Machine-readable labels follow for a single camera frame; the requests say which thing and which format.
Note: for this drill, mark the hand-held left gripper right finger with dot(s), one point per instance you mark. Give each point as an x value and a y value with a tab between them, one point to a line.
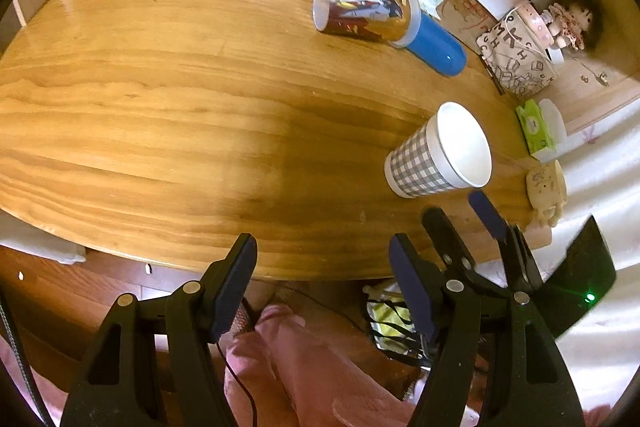
415	287

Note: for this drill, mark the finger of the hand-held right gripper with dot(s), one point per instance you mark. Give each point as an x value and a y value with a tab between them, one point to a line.
487	214
447	237

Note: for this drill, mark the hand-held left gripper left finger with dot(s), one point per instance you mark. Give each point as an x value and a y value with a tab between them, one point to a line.
227	292

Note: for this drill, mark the grey checked paper cup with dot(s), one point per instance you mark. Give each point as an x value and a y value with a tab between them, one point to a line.
420	159

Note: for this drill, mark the blue cup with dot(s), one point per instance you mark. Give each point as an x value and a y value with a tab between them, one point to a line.
435	44

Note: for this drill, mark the cartoon printed cup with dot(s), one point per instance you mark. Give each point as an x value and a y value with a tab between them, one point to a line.
365	14

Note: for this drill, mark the black and yellow bag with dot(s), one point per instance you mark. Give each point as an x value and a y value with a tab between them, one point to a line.
390	322

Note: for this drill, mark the cream plush toy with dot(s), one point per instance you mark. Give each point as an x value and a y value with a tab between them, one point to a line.
546	187

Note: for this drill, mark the white bedsheet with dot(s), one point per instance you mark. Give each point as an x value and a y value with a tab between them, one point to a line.
610	187

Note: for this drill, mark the green wet wipes packet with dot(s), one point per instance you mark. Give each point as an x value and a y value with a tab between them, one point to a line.
536	129

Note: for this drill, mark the white plastic container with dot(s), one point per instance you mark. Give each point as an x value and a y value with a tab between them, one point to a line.
555	122

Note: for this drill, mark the person's pink trouser leg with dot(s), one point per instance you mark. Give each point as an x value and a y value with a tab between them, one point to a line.
310	372

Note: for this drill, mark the white patterned fabric bag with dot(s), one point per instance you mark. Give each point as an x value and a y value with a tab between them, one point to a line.
520	67

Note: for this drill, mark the light wooden board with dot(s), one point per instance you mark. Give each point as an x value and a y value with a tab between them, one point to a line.
595	92

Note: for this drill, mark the pink round box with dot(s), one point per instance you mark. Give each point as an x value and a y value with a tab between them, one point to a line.
534	23

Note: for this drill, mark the white cushion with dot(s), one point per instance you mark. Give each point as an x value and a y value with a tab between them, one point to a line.
35	239

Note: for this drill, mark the paper with red drawing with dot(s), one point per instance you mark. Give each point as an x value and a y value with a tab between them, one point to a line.
465	12

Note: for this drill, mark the rag doll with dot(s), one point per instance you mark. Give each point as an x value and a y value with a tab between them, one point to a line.
575	17

